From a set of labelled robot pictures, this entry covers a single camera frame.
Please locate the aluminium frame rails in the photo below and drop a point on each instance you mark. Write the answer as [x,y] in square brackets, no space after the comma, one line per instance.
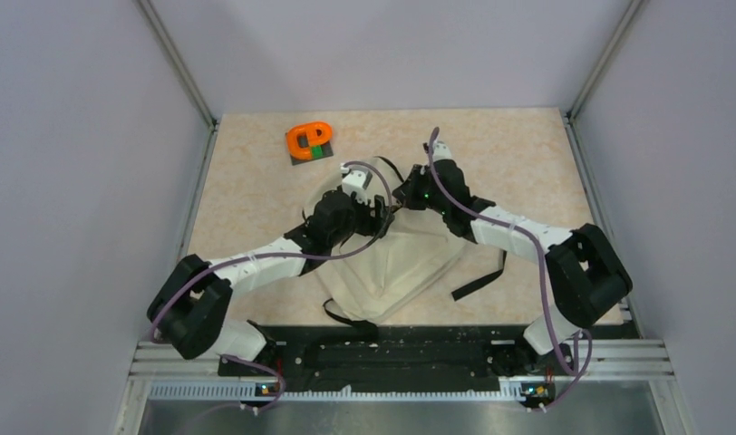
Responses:
[629,388]

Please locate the beige canvas backpack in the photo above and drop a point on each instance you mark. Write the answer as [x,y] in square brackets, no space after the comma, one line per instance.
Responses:
[415,252]

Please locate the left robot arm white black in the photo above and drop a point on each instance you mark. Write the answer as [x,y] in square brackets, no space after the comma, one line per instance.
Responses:
[190,311]

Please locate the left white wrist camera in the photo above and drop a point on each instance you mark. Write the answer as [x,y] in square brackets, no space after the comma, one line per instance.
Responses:
[356,179]

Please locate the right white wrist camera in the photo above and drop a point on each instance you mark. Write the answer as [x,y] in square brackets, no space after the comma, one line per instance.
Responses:
[438,151]

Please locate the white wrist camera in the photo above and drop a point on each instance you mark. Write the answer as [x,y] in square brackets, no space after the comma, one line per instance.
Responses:
[438,151]
[356,179]

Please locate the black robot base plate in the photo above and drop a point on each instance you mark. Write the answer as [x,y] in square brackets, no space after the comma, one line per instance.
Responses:
[401,359]

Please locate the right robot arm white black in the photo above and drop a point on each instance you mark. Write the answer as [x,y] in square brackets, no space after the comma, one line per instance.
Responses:
[581,277]

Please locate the orange toy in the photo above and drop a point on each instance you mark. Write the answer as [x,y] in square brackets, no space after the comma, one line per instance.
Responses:
[309,142]

